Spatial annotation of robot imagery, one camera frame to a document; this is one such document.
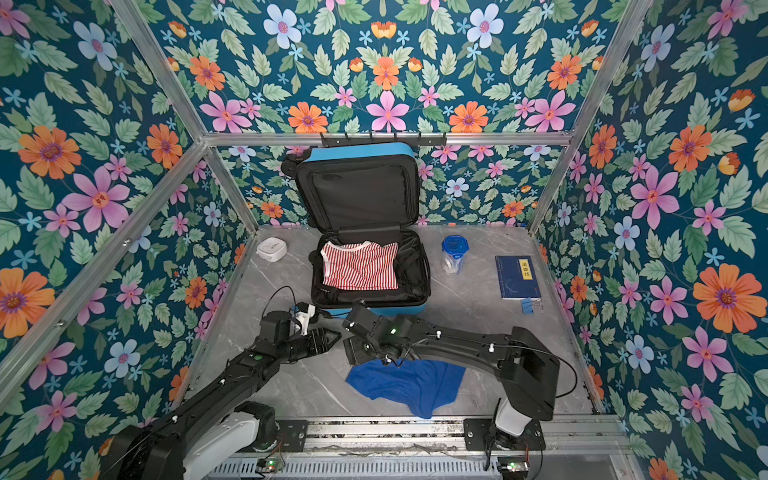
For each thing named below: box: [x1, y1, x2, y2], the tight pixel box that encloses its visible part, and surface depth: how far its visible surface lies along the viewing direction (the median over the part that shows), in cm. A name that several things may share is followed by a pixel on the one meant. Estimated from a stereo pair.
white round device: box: [256, 236, 288, 263], surface depth 110 cm
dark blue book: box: [495, 255, 541, 301], surface depth 106 cm
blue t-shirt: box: [346, 359, 466, 419], surface depth 82 cm
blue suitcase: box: [282, 143, 431, 316], surface depth 100 cm
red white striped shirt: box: [321, 241, 399, 290], surface depth 103 cm
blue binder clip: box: [521, 297, 534, 314], surface depth 98 cm
